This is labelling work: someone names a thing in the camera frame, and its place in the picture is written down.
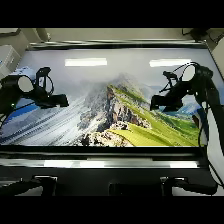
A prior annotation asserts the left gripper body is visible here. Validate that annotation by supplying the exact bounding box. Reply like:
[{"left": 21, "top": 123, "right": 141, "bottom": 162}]
[{"left": 37, "top": 93, "right": 70, "bottom": 109}]

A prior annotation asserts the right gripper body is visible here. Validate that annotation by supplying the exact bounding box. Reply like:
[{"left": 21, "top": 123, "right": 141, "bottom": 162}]
[{"left": 149, "top": 89, "right": 186, "bottom": 113}]

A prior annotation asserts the blue garment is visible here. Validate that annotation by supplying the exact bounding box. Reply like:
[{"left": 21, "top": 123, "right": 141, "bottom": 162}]
[{"left": 12, "top": 65, "right": 37, "bottom": 83}]

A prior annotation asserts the white garment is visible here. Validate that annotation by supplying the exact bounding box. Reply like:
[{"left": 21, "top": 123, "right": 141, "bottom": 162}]
[{"left": 199, "top": 107, "right": 224, "bottom": 188}]

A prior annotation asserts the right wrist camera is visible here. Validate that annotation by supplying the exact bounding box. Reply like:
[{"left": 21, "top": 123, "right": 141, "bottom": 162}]
[{"left": 161, "top": 70, "right": 180, "bottom": 92}]

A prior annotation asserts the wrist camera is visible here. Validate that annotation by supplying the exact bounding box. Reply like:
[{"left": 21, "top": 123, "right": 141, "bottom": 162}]
[
  {"left": 35, "top": 66, "right": 55, "bottom": 95},
  {"left": 161, "top": 70, "right": 180, "bottom": 92}
]

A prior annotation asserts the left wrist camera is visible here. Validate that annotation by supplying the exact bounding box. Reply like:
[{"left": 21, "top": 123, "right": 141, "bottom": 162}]
[{"left": 35, "top": 66, "right": 55, "bottom": 95}]

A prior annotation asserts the black cable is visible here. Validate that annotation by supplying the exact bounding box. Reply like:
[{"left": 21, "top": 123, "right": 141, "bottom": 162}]
[{"left": 197, "top": 98, "right": 224, "bottom": 188}]

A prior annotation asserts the silver frame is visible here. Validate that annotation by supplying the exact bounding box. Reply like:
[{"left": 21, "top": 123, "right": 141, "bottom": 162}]
[{"left": 0, "top": 151, "right": 224, "bottom": 197}]

